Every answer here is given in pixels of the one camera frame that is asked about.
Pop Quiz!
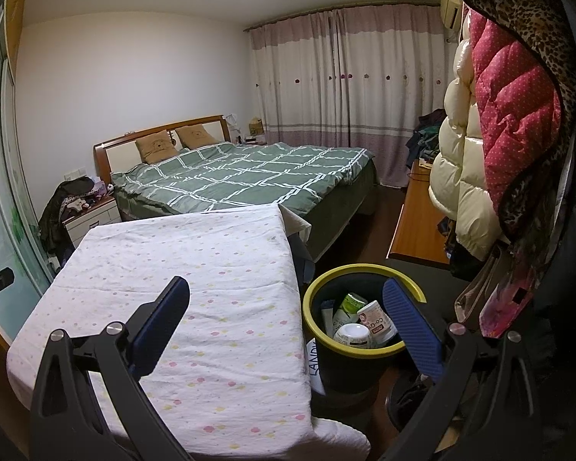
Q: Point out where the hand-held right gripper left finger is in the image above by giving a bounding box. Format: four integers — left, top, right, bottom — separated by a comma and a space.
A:
29, 276, 191, 461

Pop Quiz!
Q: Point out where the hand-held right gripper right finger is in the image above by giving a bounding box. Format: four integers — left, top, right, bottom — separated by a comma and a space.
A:
383, 276, 548, 461

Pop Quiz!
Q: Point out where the white paper cup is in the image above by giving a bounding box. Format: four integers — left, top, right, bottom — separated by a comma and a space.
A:
358, 300, 398, 347

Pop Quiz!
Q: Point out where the green white tube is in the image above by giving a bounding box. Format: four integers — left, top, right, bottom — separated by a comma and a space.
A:
333, 293, 368, 327

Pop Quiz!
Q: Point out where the yellow-rimmed black waste bin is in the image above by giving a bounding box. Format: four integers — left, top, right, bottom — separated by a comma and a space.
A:
302, 263, 428, 395

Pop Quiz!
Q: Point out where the white dotted table sheet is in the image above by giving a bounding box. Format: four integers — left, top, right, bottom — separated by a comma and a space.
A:
6, 204, 371, 461

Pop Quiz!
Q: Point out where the beige handbag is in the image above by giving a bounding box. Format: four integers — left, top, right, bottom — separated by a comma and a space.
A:
454, 245, 510, 322

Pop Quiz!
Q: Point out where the pink floral bag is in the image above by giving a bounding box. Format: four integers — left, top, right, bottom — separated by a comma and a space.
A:
480, 245, 558, 339

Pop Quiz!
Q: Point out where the wooden cabinet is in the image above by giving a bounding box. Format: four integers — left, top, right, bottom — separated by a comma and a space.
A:
386, 158, 454, 265

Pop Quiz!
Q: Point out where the sliding door wardrobe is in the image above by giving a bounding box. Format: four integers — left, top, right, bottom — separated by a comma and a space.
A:
0, 0, 65, 298

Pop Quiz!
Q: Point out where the white printed paper bag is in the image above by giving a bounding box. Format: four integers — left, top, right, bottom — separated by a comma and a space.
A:
306, 338, 324, 397

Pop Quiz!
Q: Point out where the cream puffer jacket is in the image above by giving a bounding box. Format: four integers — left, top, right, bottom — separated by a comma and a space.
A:
428, 10, 510, 262

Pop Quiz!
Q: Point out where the wooden headboard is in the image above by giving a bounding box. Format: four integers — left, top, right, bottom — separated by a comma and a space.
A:
93, 115, 228, 178

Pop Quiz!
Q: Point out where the bed with green plaid duvet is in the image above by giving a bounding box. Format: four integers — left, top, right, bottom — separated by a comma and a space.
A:
111, 141, 379, 257

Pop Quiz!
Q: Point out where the tan pillow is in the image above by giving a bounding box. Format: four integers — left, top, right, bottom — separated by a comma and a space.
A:
175, 125, 219, 149
135, 133, 179, 163

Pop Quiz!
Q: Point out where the pile of dark clothes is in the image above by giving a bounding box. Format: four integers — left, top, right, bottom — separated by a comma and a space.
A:
406, 108, 449, 164

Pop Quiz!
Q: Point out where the pink white curtain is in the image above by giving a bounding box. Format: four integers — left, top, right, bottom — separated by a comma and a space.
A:
247, 2, 457, 188

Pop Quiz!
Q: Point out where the wall air conditioner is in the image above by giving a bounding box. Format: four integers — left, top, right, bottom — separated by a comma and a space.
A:
440, 0, 464, 30

